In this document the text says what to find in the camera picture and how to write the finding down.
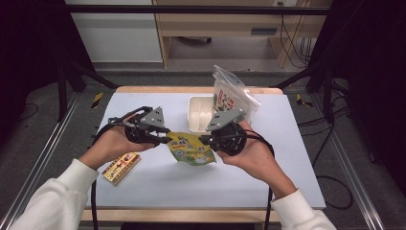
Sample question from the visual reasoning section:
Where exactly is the clear bag of dried seaweed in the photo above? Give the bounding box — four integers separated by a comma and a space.
212, 64, 261, 125

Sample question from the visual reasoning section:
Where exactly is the black hanging cable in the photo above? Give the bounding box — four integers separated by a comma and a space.
279, 2, 311, 69

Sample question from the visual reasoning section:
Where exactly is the white power strip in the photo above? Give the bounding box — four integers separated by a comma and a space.
272, 0, 299, 8

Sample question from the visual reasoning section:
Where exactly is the red and yellow flat box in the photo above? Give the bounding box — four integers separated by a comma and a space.
101, 151, 143, 187

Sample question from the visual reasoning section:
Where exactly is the yellow cable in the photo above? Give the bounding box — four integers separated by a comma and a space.
285, 14, 304, 63

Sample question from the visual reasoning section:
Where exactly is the hand-held gripper black cable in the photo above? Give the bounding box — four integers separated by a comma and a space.
243, 128, 277, 230
87, 117, 128, 230

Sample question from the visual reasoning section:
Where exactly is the person's left hand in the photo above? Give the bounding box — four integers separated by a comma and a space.
79, 114, 157, 171

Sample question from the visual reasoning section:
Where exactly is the yellow green snack pouch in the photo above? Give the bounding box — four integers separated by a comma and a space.
166, 131, 217, 167

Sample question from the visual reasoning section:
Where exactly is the black metal stand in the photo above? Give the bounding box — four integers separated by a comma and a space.
56, 58, 121, 123
273, 61, 337, 125

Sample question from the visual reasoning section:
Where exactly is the white plastic bin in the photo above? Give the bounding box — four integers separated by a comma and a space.
187, 95, 254, 134

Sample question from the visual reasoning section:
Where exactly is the aluminium floor rail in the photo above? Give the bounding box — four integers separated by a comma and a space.
0, 91, 81, 230
313, 95, 388, 230

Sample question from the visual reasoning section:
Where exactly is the person's right hand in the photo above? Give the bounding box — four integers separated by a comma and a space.
215, 120, 298, 200

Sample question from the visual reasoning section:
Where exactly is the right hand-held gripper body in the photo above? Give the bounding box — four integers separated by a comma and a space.
205, 107, 249, 157

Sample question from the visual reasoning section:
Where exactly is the black horizontal bar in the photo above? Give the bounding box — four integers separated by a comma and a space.
63, 4, 331, 16

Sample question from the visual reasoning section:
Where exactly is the wooden desk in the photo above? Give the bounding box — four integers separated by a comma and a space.
152, 0, 333, 69

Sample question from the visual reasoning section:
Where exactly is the right hand-held gripper black cable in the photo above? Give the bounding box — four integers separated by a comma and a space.
243, 128, 277, 230

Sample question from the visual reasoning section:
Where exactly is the white cabinet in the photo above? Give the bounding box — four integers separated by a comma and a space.
64, 0, 164, 63

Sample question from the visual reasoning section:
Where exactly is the left hand-held gripper black cable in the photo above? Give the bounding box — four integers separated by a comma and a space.
87, 117, 128, 230

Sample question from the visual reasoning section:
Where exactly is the thin black floor cable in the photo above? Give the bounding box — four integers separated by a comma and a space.
18, 102, 40, 123

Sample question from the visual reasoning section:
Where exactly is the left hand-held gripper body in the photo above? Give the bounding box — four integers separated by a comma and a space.
107, 105, 172, 146

